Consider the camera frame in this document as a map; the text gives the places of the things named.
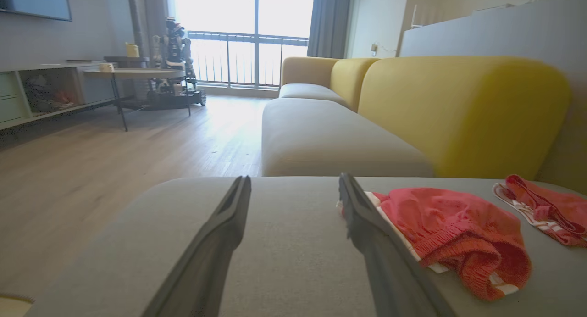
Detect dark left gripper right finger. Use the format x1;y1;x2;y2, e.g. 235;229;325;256
338;172;458;317

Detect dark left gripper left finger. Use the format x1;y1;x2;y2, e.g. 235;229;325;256
141;175;252;317

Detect red jersey with black lettering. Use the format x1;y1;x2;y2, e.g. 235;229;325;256
493;174;587;249

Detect red knit garment white trim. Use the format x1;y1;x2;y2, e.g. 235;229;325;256
339;187;533;302

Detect large grey sofa seat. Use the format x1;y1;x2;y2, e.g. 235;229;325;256
25;176;587;317

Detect grey sofa seat cushion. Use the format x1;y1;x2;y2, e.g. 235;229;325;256
260;98;434;178

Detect large yellow sofa backrest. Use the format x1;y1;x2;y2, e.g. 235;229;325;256
358;56;572;180

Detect narrow yellow sofa backrest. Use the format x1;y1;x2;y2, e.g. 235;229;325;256
330;58;380;112

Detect small grey sofa seat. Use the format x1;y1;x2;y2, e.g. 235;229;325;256
278;83;349;107

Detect round table black legs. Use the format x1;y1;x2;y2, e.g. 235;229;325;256
83;68;193;132

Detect pale beige sofa backrest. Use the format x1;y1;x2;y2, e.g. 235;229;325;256
281;56;340;88

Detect black white wheeled robot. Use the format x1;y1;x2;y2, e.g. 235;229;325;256
147;17;207;110

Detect balcony railing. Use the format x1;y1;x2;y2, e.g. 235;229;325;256
187;30;309;87

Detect dark grey curtain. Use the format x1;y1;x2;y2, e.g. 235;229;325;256
306;0;351;59

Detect white television console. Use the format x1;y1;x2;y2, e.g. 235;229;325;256
0;60;138;130

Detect wall-mounted television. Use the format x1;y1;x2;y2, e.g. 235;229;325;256
0;0;73;22

